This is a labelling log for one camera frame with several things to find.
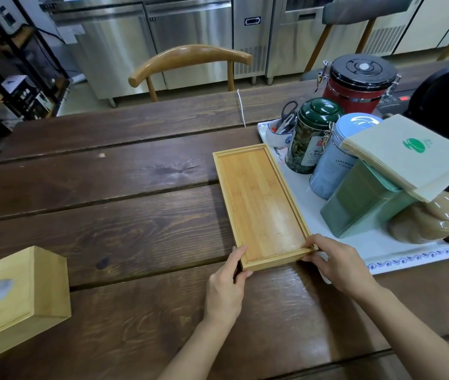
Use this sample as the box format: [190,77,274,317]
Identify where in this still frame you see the person's left hand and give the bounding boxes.
[203,245,254,324]

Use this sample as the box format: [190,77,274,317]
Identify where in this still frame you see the person's right hand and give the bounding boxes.
[300,234,379,300]

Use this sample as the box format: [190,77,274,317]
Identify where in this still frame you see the bamboo tray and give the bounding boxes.
[213,143,319,272]

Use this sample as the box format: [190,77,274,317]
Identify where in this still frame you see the person's left forearm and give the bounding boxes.
[157,314,235,380]

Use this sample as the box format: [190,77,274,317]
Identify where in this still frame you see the person's right forearm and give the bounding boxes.
[353,285,449,380]

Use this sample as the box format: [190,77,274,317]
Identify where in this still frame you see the white tray with blue pattern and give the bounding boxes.
[257,121,449,284]

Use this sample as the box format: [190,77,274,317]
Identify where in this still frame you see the green rectangular tin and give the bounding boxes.
[320,158,419,239]

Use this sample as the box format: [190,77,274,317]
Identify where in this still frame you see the light blue round tin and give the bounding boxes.
[309,112,384,201]

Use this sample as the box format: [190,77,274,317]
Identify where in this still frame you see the dark green round tea tin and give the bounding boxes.
[285,97,345,175]

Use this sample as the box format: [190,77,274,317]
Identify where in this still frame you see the white blue patterned cup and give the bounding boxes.
[264,118,298,149]

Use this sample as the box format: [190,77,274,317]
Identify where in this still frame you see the beige ceramic jar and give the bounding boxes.
[387,191,449,245]

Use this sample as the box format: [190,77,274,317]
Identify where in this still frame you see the scissors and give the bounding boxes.
[275,100,299,135]

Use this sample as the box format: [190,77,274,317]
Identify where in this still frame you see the stack of beige paper napkins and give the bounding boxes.
[339,114,449,203]

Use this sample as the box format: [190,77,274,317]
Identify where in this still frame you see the black induction cooker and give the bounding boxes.
[375,91,414,117]

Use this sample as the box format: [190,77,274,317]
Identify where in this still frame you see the red canister with black lid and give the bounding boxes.
[315,54,402,115]

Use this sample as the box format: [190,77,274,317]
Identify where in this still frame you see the black kettle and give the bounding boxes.
[403,52,449,155]

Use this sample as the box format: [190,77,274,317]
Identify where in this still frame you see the wooden chair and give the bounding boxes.
[128,44,254,103]

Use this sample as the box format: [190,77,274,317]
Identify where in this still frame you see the bamboo tissue box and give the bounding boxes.
[0,245,72,359]

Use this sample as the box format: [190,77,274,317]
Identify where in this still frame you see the grey padded chair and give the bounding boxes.
[303,0,415,74]

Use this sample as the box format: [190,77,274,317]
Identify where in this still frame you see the stainless steel counter fridge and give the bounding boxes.
[49,0,235,108]

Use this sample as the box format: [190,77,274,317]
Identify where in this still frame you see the black metal shelf rack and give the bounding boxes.
[0,0,71,163]

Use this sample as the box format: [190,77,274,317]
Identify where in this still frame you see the white cable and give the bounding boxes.
[236,89,247,128]

